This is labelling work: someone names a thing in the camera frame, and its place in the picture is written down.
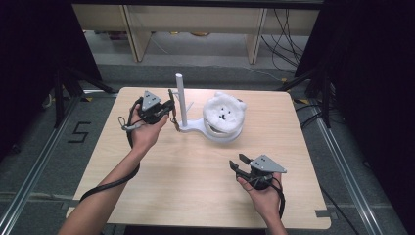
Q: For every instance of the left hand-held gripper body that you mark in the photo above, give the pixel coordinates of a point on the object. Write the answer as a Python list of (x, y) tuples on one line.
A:
[(150, 107)]

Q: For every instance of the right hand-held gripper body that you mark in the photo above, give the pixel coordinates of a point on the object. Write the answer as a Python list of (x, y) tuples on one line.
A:
[(263, 171)]

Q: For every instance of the white hook stand with tray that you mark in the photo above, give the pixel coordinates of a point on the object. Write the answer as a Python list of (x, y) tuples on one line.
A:
[(195, 125)]

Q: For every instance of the white plush bear pouch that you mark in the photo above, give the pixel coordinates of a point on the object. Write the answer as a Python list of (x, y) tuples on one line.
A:
[(224, 112)]

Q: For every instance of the person's left hand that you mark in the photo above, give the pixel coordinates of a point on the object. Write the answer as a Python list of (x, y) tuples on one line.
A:
[(147, 133)]

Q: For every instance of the person's right hand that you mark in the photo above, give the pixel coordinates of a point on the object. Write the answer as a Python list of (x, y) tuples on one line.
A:
[(262, 199)]

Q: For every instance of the grey tape strip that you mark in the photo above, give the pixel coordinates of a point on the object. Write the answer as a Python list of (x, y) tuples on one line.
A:
[(326, 214)]

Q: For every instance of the black tripod stand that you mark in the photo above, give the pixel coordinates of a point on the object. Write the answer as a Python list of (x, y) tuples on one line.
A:
[(67, 88), (321, 91)]

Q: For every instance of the dark curtain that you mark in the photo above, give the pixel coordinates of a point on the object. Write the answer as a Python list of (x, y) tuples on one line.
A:
[(368, 81), (36, 58)]

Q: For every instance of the aluminium floor rail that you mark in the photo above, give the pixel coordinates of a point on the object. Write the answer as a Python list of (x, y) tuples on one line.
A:
[(36, 166), (345, 163)]

